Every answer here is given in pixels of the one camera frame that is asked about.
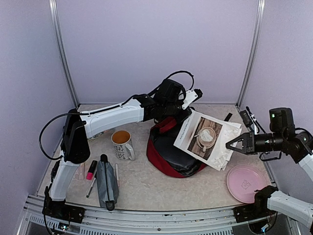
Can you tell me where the coffee cover notebook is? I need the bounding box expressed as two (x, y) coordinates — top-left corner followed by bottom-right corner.
(174, 111), (242, 171)

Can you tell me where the red student backpack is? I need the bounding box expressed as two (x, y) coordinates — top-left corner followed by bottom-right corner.
(146, 112), (233, 179)

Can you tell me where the grey pencil case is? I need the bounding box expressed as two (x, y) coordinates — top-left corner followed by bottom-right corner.
(96, 154), (119, 211)

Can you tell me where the orange green paperback book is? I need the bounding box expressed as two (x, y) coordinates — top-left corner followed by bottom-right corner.
(88, 130), (110, 142)

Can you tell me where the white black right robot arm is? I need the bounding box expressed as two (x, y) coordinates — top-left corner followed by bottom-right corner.
(225, 108), (313, 230)

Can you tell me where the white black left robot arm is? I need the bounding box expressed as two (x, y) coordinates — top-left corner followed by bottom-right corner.
(44, 76), (202, 218)

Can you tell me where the pink plate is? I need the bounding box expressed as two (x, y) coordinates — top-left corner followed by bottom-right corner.
(226, 165), (268, 204)

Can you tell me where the white mug with tea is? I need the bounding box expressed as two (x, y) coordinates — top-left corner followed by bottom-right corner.
(111, 130), (135, 161)

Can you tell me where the small white marker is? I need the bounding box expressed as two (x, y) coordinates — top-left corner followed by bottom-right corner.
(114, 164), (120, 187)

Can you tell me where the pink black highlighter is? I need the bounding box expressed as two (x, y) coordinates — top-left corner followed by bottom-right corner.
(86, 160), (98, 180)

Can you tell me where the beige eraser stick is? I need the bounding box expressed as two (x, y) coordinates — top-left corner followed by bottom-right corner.
(75, 163), (85, 181)

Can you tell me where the green white pen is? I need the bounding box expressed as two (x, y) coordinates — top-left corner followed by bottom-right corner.
(86, 177), (96, 198)

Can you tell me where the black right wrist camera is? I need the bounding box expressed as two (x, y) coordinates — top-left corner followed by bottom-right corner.
(239, 106), (260, 135)

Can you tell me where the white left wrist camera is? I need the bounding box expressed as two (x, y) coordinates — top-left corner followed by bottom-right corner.
(181, 90), (199, 110)

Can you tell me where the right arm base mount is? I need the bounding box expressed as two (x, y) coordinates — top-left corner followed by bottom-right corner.
(233, 192), (276, 223)

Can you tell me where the aluminium front rail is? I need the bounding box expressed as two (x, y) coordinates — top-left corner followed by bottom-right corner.
(15, 195), (302, 235)

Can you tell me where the right aluminium frame post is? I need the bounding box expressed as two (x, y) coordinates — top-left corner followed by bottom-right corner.
(236, 0), (266, 109)

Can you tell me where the aluminium frame post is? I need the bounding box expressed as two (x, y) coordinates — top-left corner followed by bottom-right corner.
(236, 0), (266, 109)
(49, 0), (80, 108)

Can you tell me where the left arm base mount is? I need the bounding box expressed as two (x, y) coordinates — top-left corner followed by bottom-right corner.
(42, 194), (85, 224)

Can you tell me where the left aluminium frame post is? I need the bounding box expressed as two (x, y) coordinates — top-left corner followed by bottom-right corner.
(49, 0), (80, 108)

